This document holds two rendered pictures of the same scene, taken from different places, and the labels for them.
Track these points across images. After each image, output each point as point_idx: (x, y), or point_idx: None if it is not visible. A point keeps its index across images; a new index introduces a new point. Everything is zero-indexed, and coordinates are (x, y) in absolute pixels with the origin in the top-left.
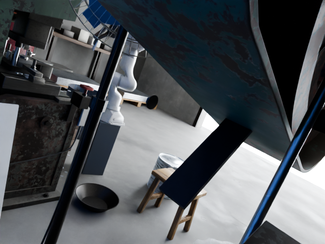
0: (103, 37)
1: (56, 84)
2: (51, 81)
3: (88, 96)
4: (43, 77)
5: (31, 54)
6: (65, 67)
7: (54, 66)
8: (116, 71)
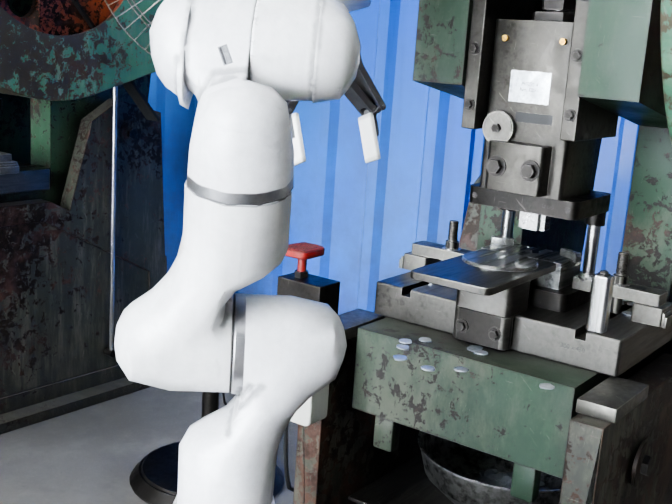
0: (346, 95)
1: (394, 283)
2: (418, 288)
3: (289, 278)
4: (452, 293)
5: (591, 283)
6: (455, 279)
7: (450, 258)
8: (282, 297)
